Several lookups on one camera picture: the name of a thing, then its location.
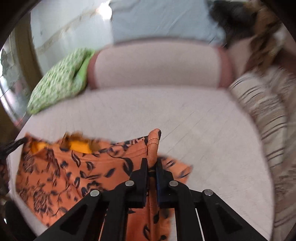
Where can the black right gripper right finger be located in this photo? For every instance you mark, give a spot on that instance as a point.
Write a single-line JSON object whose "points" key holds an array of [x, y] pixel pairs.
{"points": [[166, 195]]}

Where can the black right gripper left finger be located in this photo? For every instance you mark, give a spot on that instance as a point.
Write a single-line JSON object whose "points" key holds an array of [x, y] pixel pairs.
{"points": [[137, 193]]}

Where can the orange floral garment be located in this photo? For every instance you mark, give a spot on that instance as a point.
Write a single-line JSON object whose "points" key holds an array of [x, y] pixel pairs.
{"points": [[53, 177]]}

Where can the quilted pink bed mattress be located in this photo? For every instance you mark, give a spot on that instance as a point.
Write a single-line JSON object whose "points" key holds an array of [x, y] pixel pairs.
{"points": [[202, 127]]}

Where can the wooden glass cabinet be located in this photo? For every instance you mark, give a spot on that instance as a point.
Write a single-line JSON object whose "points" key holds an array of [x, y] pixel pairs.
{"points": [[20, 73]]}

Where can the green patterned pillow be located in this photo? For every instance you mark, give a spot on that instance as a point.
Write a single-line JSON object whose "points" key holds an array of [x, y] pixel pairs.
{"points": [[66, 79]]}

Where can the pink bolster cushion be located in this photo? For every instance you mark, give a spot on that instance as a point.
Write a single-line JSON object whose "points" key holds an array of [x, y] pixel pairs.
{"points": [[160, 62]]}

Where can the striped beige pillow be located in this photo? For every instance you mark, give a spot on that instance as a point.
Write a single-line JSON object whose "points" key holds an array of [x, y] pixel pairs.
{"points": [[270, 102]]}

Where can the brown crumpled cloth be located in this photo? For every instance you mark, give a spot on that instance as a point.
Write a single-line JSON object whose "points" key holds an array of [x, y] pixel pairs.
{"points": [[267, 40]]}

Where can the light blue pillow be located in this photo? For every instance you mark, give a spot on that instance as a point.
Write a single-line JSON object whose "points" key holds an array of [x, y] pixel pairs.
{"points": [[133, 20]]}

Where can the black fluffy fabric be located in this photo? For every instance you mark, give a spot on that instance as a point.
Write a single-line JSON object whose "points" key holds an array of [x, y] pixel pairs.
{"points": [[237, 18]]}

